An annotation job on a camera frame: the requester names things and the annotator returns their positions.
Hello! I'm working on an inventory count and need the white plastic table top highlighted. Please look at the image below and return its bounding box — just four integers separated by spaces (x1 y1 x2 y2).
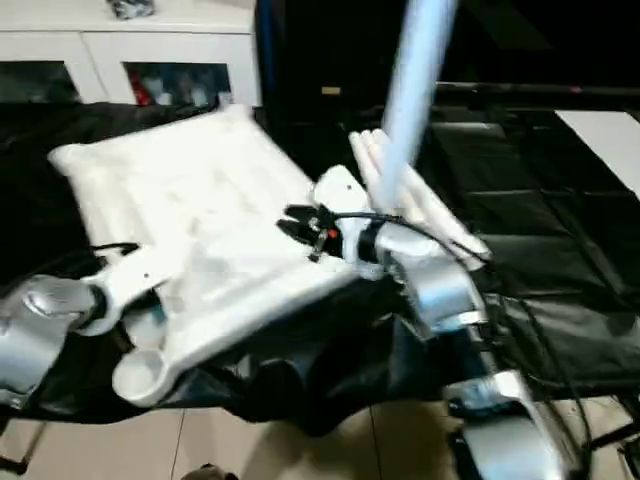
44 104 393 407

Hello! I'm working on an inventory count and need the red bottle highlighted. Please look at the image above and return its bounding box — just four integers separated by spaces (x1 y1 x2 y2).
130 76 153 107

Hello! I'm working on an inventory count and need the black plastic mat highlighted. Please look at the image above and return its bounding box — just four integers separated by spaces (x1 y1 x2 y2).
0 95 640 441

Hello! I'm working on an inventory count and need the black bar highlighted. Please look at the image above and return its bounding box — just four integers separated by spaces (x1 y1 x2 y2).
438 81 640 103

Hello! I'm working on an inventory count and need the white cabinet with glass doors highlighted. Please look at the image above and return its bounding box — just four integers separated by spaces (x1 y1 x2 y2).
0 0 265 113

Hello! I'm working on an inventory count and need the dark bundle on cabinet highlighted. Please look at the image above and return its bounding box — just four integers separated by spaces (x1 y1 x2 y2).
108 0 157 22

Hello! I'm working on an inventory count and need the black stand foot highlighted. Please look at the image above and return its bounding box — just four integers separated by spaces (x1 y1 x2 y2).
588 428 640 453

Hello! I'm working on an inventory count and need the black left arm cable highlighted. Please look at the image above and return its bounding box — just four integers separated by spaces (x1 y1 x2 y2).
58 242 143 279

